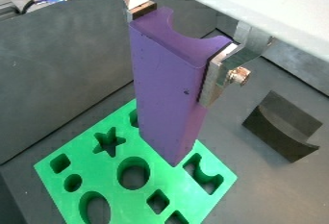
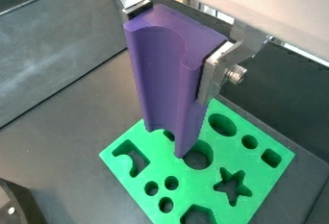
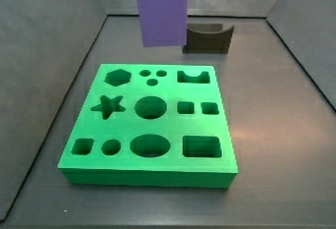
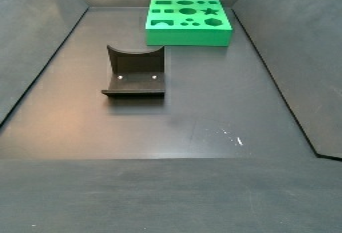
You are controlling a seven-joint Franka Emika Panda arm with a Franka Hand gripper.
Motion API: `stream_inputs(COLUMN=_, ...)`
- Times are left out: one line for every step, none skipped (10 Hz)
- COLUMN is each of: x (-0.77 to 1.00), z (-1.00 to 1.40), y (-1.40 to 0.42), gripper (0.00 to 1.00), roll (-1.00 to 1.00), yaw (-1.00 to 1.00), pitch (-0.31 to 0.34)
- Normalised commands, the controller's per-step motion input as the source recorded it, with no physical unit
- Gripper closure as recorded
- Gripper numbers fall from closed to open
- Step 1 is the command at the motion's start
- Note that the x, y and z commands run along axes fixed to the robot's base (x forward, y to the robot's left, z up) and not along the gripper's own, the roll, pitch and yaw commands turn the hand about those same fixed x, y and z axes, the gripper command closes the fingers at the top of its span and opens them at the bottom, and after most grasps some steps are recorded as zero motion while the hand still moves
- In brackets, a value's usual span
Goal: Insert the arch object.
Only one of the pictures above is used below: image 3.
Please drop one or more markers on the purple flat gripper finger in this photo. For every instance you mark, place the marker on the purple flat gripper finger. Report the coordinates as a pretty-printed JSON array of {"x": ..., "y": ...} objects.
[{"x": 163, "y": 22}]

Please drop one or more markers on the dark grey arch block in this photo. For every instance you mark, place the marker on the dark grey arch block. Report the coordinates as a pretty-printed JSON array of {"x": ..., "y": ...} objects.
[{"x": 209, "y": 38}]

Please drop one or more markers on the green shape sorter board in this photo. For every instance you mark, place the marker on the green shape sorter board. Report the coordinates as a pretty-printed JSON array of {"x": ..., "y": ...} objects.
[{"x": 151, "y": 130}]

